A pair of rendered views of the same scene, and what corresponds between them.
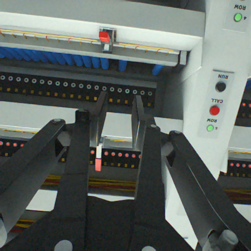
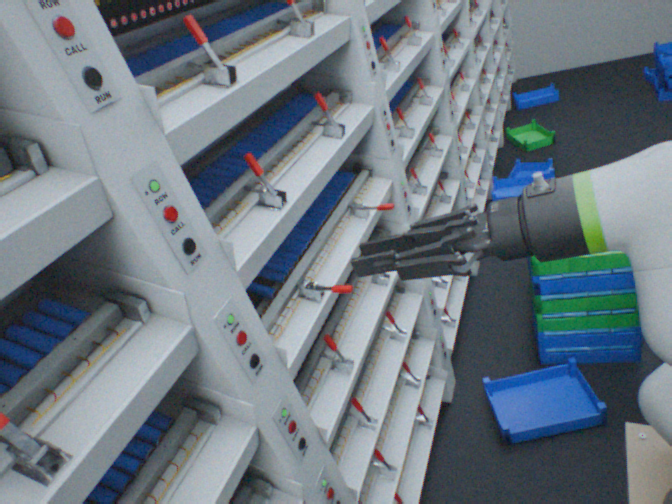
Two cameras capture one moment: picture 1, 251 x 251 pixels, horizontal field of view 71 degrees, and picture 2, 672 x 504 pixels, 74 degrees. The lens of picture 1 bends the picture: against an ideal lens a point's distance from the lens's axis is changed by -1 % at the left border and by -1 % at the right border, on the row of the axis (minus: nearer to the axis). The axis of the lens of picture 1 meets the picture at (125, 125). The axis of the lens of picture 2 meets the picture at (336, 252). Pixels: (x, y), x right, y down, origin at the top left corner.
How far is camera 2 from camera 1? 0.64 m
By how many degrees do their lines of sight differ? 75
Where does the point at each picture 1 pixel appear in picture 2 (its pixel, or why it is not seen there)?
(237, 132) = (188, 354)
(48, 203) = (274, 75)
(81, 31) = (321, 278)
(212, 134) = (221, 316)
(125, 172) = not seen: hidden behind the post
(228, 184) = not seen: outside the picture
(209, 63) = (272, 363)
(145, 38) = (297, 321)
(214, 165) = (183, 287)
